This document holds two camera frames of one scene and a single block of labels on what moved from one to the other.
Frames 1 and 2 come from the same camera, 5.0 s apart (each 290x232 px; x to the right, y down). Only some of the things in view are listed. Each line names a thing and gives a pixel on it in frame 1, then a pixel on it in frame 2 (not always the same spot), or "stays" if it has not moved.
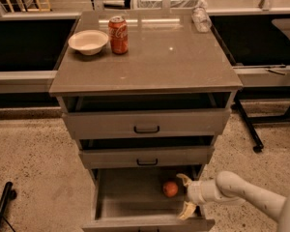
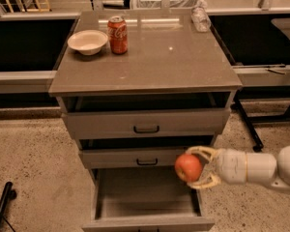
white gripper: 194,192 → 231,166
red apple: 170,188 → 188,167
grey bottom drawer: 132,199 stays
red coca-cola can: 119,35 stays
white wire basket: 156,2 stays
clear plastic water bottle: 201,19 stays
